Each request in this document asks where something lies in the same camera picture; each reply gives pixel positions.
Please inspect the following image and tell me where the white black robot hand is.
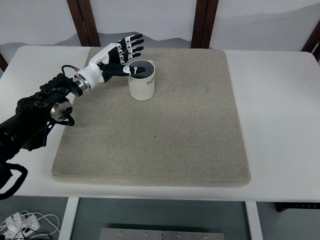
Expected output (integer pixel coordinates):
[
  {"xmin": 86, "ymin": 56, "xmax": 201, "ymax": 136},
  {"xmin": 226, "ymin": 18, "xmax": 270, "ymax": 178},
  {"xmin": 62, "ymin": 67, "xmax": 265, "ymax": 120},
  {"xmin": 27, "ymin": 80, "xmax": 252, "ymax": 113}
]
[{"xmin": 73, "ymin": 33, "xmax": 146, "ymax": 90}]

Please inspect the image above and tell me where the white ribbed cup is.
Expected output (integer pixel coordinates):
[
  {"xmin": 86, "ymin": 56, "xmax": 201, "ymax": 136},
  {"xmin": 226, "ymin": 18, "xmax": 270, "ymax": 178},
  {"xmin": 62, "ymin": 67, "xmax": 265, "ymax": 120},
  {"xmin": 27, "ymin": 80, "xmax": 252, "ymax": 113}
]
[{"xmin": 128, "ymin": 59, "xmax": 156, "ymax": 101}]

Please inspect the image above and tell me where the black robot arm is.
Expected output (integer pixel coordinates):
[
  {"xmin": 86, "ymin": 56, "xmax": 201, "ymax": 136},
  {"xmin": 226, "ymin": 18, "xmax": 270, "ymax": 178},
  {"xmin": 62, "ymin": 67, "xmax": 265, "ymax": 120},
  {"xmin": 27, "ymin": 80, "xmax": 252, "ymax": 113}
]
[{"xmin": 0, "ymin": 33, "xmax": 145, "ymax": 167}]

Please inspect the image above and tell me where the grey felt mat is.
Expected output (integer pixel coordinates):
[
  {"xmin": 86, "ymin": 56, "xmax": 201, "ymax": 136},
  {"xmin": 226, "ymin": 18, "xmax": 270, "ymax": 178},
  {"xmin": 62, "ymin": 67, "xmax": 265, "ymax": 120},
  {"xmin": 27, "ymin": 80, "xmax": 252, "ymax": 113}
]
[{"xmin": 52, "ymin": 48, "xmax": 251, "ymax": 187}]

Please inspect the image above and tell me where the white table leg left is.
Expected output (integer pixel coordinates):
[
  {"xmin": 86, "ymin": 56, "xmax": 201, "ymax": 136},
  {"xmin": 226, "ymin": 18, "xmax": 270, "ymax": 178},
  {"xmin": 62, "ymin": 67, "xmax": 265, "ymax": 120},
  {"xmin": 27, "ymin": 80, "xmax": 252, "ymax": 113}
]
[{"xmin": 58, "ymin": 197, "xmax": 80, "ymax": 240}]

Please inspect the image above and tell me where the white table leg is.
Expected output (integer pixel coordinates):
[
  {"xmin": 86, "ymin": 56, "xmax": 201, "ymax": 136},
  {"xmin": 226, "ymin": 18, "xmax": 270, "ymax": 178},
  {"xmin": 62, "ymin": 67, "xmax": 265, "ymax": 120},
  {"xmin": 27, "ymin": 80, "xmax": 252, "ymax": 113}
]
[
  {"xmin": 58, "ymin": 197, "xmax": 80, "ymax": 240},
  {"xmin": 245, "ymin": 201, "xmax": 263, "ymax": 240}
]

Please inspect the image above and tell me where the white power strip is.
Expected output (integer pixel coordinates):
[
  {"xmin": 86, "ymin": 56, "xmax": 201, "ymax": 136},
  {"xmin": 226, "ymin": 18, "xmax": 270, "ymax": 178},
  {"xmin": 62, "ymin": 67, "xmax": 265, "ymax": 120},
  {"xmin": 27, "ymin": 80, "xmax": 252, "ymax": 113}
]
[{"xmin": 4, "ymin": 212, "xmax": 41, "ymax": 233}]

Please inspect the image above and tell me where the white table leg right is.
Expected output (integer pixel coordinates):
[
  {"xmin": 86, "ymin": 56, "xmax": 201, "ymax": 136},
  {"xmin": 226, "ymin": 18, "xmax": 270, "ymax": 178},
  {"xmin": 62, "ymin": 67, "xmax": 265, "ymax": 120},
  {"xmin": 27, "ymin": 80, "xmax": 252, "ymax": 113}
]
[{"xmin": 245, "ymin": 201, "xmax": 263, "ymax": 240}]

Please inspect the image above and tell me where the dark brown furniture corner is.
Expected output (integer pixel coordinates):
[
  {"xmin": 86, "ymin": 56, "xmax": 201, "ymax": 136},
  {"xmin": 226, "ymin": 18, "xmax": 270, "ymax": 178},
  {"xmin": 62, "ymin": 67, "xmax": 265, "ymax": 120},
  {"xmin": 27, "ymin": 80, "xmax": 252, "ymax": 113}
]
[{"xmin": 274, "ymin": 202, "xmax": 320, "ymax": 212}]

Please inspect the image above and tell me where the left brown wooden post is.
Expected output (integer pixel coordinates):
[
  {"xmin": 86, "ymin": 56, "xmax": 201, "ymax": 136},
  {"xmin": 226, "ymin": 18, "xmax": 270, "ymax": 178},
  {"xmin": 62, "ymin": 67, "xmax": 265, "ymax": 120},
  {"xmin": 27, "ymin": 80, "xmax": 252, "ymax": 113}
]
[{"xmin": 66, "ymin": 0, "xmax": 101, "ymax": 47}]

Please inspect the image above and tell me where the brown wooden post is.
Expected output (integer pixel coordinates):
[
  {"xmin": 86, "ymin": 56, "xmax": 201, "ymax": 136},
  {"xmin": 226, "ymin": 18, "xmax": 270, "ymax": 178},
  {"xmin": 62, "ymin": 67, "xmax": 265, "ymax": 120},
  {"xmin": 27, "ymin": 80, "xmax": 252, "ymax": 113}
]
[
  {"xmin": 301, "ymin": 21, "xmax": 320, "ymax": 53},
  {"xmin": 190, "ymin": 0, "xmax": 219, "ymax": 49},
  {"xmin": 66, "ymin": 0, "xmax": 101, "ymax": 47}
]

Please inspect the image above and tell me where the middle brown wooden post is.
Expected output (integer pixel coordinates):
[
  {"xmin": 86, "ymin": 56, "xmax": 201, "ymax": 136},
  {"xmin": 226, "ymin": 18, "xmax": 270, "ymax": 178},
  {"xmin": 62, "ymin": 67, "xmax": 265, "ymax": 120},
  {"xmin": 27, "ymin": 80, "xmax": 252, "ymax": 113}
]
[{"xmin": 190, "ymin": 0, "xmax": 219, "ymax": 49}]

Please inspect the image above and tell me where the black sleeved arm cable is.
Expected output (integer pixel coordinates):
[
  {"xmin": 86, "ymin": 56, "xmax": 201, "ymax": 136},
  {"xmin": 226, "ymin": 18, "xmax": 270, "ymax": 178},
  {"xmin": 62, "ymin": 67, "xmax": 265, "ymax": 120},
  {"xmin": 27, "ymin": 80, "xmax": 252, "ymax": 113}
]
[{"xmin": 0, "ymin": 161, "xmax": 29, "ymax": 200}]

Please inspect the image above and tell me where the metal base plate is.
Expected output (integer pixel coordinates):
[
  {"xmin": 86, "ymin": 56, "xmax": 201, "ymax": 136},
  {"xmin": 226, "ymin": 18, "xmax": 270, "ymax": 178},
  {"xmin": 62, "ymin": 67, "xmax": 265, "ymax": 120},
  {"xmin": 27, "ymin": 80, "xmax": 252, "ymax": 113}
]
[{"xmin": 99, "ymin": 228, "xmax": 226, "ymax": 240}]

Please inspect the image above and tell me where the right brown wooden post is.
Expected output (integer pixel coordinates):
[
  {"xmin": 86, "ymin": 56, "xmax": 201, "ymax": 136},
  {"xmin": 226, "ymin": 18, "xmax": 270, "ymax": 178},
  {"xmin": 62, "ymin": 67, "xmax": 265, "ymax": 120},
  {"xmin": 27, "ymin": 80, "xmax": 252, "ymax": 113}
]
[{"xmin": 301, "ymin": 21, "xmax": 320, "ymax": 53}]

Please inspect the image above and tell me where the white cable bundle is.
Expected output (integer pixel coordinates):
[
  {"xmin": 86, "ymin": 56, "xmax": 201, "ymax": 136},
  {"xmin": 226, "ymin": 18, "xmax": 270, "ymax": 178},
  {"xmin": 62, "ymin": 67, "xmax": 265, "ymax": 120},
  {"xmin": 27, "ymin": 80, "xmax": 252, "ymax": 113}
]
[{"xmin": 0, "ymin": 209, "xmax": 61, "ymax": 240}]

